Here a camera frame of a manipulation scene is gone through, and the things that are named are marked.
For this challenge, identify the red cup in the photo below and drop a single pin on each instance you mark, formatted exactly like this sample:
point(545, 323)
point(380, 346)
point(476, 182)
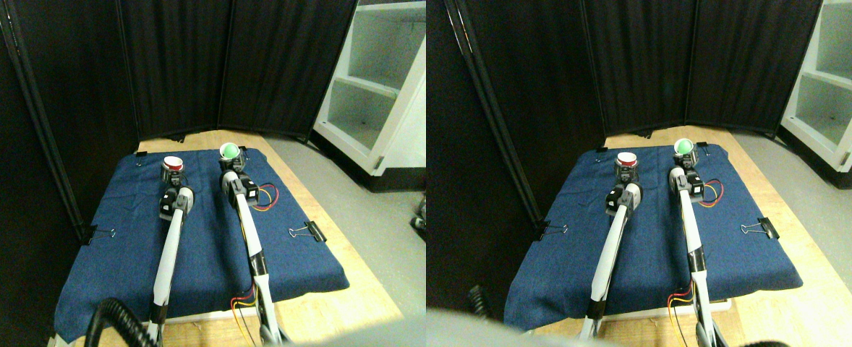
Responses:
point(627, 163)
point(173, 167)

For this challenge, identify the green ball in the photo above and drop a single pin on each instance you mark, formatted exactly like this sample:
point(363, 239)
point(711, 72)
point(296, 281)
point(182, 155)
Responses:
point(684, 147)
point(230, 151)

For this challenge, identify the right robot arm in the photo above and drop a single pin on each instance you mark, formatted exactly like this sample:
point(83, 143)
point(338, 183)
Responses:
point(695, 238)
point(251, 238)

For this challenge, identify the dark blue cloth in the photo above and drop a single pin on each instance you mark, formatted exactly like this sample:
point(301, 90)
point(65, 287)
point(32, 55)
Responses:
point(657, 246)
point(209, 246)

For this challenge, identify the white board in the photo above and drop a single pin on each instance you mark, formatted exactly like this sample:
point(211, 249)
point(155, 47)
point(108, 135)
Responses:
point(643, 311)

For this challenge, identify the black curtain stand pole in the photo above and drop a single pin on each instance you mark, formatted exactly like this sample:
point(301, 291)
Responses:
point(497, 116)
point(39, 108)

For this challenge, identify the small black object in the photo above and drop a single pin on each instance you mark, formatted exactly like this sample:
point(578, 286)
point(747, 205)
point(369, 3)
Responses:
point(419, 217)

